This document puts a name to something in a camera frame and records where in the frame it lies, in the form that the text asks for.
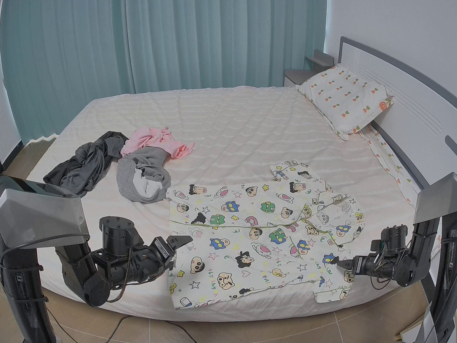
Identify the white printed pillowcase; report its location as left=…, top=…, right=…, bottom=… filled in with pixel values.
left=360, top=125, right=422, bottom=207

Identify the grey bedside table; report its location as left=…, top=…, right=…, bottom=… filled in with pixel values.
left=284, top=49, right=335, bottom=86

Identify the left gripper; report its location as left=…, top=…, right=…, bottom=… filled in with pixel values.
left=150, top=236, right=194, bottom=269

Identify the white printed pillow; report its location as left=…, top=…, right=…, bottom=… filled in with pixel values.
left=295, top=64, right=395, bottom=141

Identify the black cable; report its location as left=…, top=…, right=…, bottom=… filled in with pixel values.
left=114, top=314, right=205, bottom=343
left=369, top=272, right=395, bottom=292
left=106, top=259, right=133, bottom=303

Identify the blue-green curtain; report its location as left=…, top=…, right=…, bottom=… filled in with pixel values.
left=125, top=0, right=330, bottom=94
left=0, top=0, right=135, bottom=145

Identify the bed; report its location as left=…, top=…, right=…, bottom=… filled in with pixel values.
left=0, top=36, right=457, bottom=323

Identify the pink garment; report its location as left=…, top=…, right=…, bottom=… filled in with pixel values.
left=121, top=126, right=195, bottom=159

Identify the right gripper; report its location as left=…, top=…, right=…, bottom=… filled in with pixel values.
left=351, top=255, right=373, bottom=276

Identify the white printed pyjama top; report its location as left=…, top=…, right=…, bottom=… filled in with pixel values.
left=166, top=161, right=367, bottom=310

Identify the dark grey garment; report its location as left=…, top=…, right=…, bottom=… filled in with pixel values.
left=43, top=131, right=129, bottom=198

